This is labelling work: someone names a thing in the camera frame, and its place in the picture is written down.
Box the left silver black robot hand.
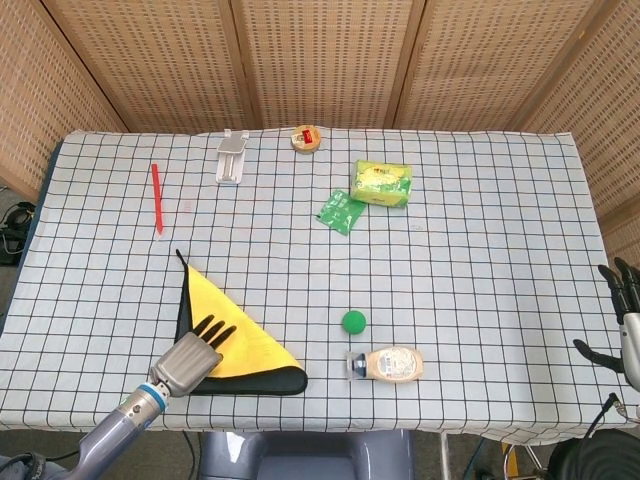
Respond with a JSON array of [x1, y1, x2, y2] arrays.
[[148, 313, 239, 399]]

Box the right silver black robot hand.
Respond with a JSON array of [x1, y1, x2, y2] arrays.
[[572, 257, 640, 392]]

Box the yellow cloth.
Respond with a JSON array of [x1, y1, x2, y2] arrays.
[[174, 248, 308, 396]]

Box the black stool with chrome legs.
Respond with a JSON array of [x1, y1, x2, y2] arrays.
[[502, 433, 640, 480]]

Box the white black grid tablecloth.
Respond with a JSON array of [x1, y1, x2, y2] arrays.
[[0, 128, 640, 446]]

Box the grey robot torso base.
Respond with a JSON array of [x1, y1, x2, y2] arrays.
[[197, 430, 416, 480]]

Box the red pen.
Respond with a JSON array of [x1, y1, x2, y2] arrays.
[[151, 163, 166, 237]]

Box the green foam ball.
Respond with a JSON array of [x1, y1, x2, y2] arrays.
[[341, 309, 368, 335]]

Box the white phone stand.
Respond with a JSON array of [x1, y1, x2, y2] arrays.
[[215, 128, 250, 186]]

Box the cream mayonnaise squeeze bottle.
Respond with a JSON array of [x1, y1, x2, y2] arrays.
[[345, 345, 425, 382]]

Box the green sachet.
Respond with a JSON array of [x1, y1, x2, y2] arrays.
[[314, 188, 366, 235]]

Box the woven bamboo screen panel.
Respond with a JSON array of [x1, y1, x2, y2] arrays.
[[39, 0, 264, 134], [0, 0, 129, 201], [392, 0, 624, 134], [229, 0, 429, 130], [519, 0, 640, 261]]

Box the yellow-green snack bag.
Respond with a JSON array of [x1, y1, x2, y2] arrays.
[[349, 159, 416, 208]]

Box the black cable with plug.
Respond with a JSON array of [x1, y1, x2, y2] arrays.
[[582, 393, 622, 442]]

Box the black equipment with cables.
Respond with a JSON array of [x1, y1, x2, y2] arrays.
[[0, 199, 37, 266]]

